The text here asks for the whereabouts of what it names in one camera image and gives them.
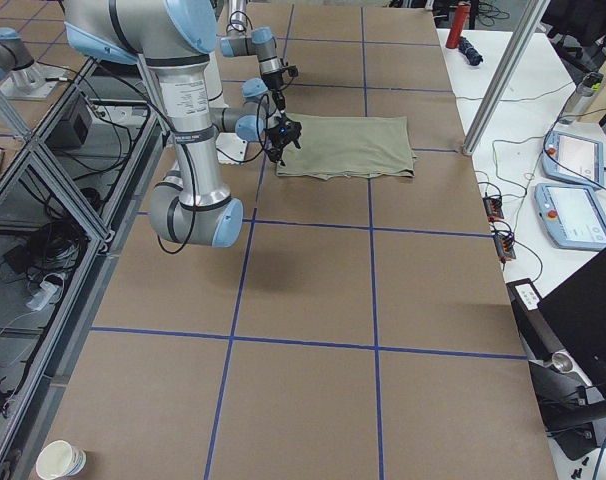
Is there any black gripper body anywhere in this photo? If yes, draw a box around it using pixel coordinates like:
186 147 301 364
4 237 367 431
260 62 299 103
266 115 302 159

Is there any olive green long-sleeve shirt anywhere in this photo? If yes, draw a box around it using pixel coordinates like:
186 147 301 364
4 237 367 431
276 114 416 180

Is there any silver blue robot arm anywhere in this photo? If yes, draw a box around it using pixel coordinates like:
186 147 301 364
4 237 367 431
219 1 299 113
65 1 302 248

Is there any folded dark blue umbrella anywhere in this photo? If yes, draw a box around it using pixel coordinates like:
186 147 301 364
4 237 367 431
458 36 483 67

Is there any red cylindrical bottle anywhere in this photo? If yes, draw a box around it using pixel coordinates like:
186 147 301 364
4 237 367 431
445 1 471 49

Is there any far blue teach pendant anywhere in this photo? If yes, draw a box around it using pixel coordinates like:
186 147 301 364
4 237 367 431
540 130 604 189

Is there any blue teach pendant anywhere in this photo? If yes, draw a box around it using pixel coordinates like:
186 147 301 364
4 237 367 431
540 130 604 189
534 183 606 252

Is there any near blue teach pendant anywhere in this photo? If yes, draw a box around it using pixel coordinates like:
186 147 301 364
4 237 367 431
534 183 606 252

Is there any black laptop computer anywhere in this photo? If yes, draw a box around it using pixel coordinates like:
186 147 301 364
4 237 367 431
507 248 606 460

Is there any paper cup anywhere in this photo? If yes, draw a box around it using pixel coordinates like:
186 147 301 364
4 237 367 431
35 440 87 480

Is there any aluminium frame post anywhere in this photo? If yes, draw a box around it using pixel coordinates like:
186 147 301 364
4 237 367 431
461 0 550 156

